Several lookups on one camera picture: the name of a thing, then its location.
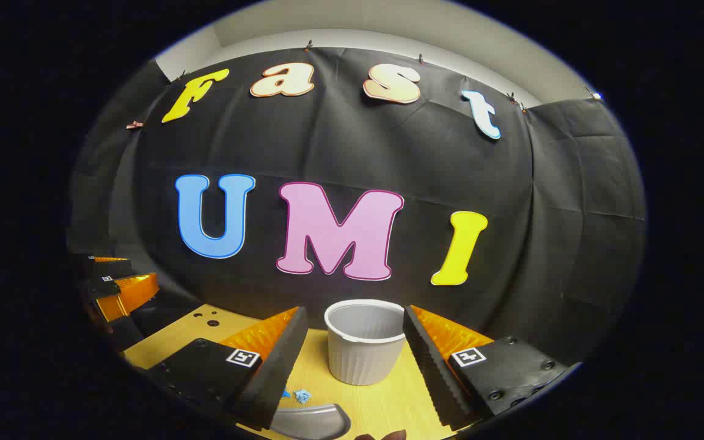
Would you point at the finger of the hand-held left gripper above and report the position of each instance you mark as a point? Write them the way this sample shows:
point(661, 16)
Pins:
point(110, 267)
point(129, 293)

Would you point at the light blue paper trash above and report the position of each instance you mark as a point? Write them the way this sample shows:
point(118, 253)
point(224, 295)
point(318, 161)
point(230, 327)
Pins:
point(302, 396)

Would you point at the grey plastic dustpan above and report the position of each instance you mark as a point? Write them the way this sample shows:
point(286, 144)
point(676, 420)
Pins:
point(315, 423)

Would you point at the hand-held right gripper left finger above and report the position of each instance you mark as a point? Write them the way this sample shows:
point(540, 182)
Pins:
point(278, 373)

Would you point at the white ribbed garbage bin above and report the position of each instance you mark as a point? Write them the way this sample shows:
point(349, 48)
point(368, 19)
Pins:
point(364, 348)

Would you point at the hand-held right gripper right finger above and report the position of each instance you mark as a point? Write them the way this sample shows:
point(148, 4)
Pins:
point(434, 366)

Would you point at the wooden desktop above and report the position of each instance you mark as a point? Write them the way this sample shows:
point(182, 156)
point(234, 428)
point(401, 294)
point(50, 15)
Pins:
point(382, 406)

